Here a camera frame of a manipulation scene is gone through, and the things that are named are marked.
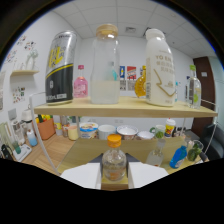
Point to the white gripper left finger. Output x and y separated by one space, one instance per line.
83 175

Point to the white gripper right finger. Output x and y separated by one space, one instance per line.
146 173

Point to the clear bottle with orange cap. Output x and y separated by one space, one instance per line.
114 163

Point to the clear bottle with green cap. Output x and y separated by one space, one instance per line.
193 91

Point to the yellow cup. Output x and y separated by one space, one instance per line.
73 133

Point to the clear bottle with red label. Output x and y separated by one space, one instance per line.
155 156

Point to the small blue liquid bottle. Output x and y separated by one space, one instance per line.
178 157

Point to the white mug with green print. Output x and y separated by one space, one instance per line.
159 132

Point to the blue-patterned bowl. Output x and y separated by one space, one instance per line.
88 130

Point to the red-patterned bowl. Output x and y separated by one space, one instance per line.
127 132

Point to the white bowl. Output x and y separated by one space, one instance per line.
106 132

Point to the glass jar with limes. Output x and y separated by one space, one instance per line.
194 151

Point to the orange basket with fruit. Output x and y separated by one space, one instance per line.
46 128

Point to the pale blue plastic bottle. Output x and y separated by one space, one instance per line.
32 139

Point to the white kitchen scale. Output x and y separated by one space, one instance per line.
22 152

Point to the white-framed wooden two-tier shelf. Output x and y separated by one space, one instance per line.
126 106

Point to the black chair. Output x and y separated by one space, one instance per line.
215 143

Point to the small amber bottle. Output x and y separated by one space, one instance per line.
140 86

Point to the large glass bottle wooden lid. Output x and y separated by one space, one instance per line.
104 90

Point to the small pink liquid bottle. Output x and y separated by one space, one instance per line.
80 86

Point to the brown door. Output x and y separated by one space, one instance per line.
203 90

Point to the large white bottle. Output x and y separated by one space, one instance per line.
160 73

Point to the white vase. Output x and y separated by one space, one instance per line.
31 61

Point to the wall posters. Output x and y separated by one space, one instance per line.
128 78

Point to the wooden wall shelf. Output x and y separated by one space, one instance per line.
25 72

